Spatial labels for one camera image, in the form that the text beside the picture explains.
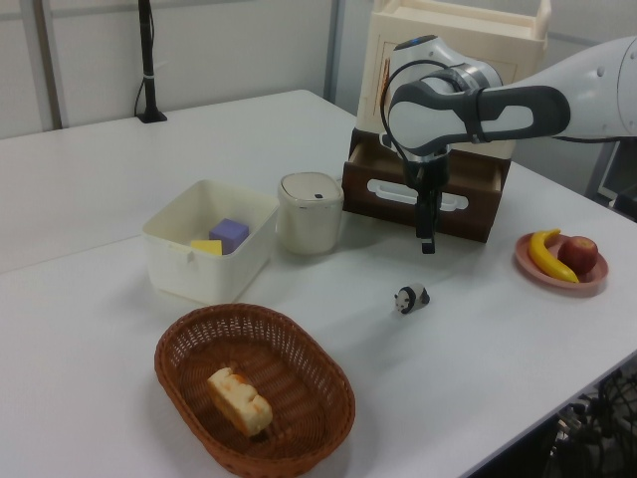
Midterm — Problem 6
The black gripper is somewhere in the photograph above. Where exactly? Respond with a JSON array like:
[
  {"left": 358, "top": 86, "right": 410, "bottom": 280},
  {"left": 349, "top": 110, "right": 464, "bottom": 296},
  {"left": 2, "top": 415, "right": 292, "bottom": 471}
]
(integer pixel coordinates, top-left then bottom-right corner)
[{"left": 405, "top": 148, "right": 452, "bottom": 256}]

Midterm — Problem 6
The small panda toy figure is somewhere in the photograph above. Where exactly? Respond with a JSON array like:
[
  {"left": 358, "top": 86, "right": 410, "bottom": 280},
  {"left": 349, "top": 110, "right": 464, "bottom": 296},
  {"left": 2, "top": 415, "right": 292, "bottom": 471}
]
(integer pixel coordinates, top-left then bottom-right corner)
[{"left": 392, "top": 282, "right": 432, "bottom": 316}]

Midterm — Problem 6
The yellow toy banana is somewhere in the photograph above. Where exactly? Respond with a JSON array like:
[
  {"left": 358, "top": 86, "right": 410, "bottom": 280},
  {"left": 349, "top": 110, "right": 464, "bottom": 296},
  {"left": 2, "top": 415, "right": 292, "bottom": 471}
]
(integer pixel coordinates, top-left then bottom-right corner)
[{"left": 528, "top": 228, "right": 581, "bottom": 285}]

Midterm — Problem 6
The red toy apple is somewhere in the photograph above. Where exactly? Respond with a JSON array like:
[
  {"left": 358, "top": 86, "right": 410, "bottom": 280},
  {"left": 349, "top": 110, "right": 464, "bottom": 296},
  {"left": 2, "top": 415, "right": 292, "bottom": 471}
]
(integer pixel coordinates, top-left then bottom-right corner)
[{"left": 556, "top": 235, "right": 599, "bottom": 275}]

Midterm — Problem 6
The toy bread loaf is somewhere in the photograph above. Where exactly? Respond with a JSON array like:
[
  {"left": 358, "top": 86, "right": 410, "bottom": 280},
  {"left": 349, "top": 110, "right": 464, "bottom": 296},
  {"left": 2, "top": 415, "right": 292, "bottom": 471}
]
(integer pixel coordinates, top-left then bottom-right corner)
[{"left": 206, "top": 366, "right": 275, "bottom": 438}]

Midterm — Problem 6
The small cream lidded trash can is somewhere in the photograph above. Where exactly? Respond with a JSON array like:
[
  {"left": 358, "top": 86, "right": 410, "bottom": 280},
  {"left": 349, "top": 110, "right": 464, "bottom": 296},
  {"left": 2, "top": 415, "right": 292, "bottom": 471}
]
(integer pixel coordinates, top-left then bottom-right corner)
[{"left": 276, "top": 171, "right": 345, "bottom": 256}]

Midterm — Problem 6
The pink plate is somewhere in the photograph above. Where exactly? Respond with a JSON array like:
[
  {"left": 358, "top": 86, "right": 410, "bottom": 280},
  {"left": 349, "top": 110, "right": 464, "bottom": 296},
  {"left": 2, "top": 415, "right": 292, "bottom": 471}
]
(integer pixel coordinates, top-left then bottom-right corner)
[{"left": 514, "top": 231, "right": 610, "bottom": 299}]

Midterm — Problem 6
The cream wooden cabinet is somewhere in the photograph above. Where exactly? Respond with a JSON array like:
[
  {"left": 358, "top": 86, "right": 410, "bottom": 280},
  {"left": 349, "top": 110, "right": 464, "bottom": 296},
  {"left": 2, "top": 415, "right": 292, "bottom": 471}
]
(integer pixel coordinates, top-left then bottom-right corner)
[{"left": 356, "top": 0, "right": 552, "bottom": 160}]

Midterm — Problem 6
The purple foam cube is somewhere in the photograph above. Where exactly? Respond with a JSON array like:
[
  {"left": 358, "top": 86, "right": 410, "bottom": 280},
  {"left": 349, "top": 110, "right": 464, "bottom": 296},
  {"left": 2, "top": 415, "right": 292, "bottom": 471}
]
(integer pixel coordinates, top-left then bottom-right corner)
[{"left": 208, "top": 217, "right": 250, "bottom": 255}]

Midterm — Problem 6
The yellow foam cube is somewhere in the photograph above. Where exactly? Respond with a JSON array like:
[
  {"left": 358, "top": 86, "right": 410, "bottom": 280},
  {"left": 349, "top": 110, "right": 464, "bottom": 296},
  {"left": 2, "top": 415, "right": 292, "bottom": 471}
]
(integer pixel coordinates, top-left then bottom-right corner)
[{"left": 190, "top": 239, "right": 224, "bottom": 257}]

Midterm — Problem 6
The brown wicker basket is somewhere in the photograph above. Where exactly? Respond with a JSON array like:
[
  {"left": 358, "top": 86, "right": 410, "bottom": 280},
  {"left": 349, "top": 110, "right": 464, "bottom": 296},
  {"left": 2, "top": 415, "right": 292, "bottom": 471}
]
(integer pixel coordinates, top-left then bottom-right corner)
[{"left": 153, "top": 303, "right": 357, "bottom": 474}]

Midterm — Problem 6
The cream plastic open bin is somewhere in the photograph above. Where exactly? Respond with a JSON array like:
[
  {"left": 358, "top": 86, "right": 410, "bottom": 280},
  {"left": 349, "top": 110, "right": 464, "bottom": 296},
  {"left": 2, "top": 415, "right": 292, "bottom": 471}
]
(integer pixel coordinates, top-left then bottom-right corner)
[{"left": 141, "top": 179, "right": 281, "bottom": 305}]

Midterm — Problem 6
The wooden drawer with white handle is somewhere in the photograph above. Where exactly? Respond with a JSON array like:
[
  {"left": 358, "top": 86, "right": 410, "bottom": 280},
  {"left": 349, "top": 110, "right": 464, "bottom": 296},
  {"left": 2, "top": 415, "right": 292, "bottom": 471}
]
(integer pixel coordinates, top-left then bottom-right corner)
[{"left": 340, "top": 129, "right": 510, "bottom": 244}]

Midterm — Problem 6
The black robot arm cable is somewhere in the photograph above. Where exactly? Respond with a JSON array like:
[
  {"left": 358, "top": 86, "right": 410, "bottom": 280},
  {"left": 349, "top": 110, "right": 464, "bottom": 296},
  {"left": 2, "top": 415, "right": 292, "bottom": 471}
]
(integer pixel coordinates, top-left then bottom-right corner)
[{"left": 379, "top": 59, "right": 482, "bottom": 200}]

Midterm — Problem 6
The tangle of black cables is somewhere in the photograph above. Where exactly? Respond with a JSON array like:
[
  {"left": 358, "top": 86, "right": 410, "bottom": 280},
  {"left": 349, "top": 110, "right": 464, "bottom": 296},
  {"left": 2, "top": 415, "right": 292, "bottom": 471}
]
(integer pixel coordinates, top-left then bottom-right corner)
[{"left": 546, "top": 367, "right": 637, "bottom": 478}]

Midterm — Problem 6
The black camera stand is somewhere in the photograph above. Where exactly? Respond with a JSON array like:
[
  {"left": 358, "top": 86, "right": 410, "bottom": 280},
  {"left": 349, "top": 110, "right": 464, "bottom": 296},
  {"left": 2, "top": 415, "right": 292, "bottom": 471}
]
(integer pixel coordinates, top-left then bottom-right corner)
[{"left": 133, "top": 0, "right": 168, "bottom": 124}]

